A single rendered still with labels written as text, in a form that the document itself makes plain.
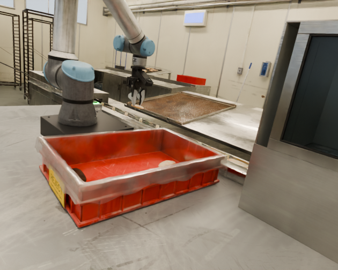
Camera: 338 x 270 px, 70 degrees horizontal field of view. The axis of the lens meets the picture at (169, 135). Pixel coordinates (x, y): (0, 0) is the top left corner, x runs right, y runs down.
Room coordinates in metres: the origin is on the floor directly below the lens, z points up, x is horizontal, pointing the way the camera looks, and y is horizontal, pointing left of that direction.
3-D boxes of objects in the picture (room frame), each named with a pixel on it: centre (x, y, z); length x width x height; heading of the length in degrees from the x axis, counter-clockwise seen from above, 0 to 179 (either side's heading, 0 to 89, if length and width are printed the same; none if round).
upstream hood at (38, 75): (2.07, 0.97, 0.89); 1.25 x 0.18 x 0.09; 46
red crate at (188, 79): (5.11, -0.28, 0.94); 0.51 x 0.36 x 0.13; 50
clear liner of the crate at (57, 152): (0.69, 0.09, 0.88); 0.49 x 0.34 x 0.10; 132
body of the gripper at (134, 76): (1.35, 0.22, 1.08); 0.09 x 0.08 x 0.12; 46
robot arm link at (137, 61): (1.34, 0.21, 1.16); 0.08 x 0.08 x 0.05
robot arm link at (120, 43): (1.25, 0.27, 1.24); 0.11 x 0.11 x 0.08; 50
